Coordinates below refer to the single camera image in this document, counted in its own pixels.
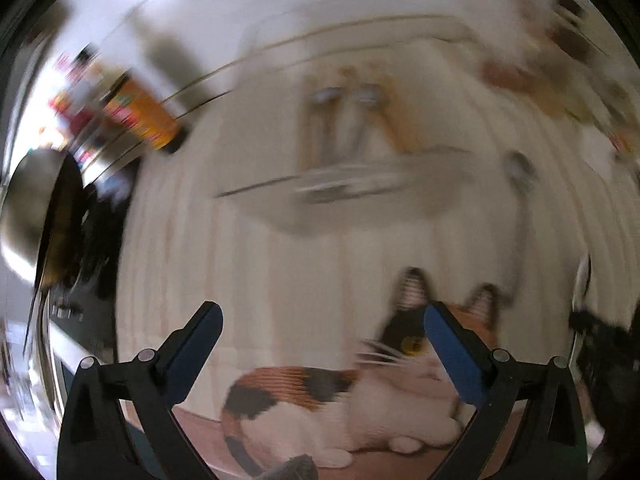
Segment colourful wall stickers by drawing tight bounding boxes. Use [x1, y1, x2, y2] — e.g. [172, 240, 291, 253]
[42, 42, 108, 143]

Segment white paper packet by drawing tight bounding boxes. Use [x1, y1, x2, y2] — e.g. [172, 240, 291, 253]
[580, 127, 631, 183]

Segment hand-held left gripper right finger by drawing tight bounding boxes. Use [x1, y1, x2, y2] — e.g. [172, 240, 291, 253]
[423, 301, 588, 480]

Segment metal spoon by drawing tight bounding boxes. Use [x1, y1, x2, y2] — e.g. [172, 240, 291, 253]
[350, 84, 383, 153]
[570, 252, 594, 363]
[311, 86, 342, 161]
[505, 151, 537, 306]

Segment clear plastic container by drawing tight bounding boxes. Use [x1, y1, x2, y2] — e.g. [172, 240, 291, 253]
[214, 14, 483, 237]

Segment small colourful box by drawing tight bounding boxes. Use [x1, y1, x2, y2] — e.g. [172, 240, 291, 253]
[607, 122, 640, 161]

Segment dark sauce bottle orange label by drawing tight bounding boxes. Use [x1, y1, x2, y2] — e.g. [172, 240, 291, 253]
[99, 69, 189, 155]

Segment steel wok lid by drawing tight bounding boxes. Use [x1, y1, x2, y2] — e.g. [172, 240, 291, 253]
[0, 151, 71, 288]

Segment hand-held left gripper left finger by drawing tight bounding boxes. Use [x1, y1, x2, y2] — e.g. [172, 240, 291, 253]
[57, 301, 224, 480]

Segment black gas stove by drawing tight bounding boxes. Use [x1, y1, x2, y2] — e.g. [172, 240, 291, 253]
[44, 172, 138, 363]

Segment cat print table mat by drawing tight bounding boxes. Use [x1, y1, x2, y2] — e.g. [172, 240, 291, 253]
[114, 25, 640, 480]

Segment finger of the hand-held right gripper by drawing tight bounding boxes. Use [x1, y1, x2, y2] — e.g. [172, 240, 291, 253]
[577, 342, 640, 441]
[569, 307, 633, 348]

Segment wooden chopstick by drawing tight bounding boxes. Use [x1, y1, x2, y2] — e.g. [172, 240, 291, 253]
[369, 64, 428, 156]
[299, 72, 322, 175]

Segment wok with long handle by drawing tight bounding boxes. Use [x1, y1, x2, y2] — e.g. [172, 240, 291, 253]
[22, 159, 87, 356]

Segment blue kitchen cabinet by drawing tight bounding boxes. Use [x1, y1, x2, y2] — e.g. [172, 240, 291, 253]
[124, 417, 168, 478]

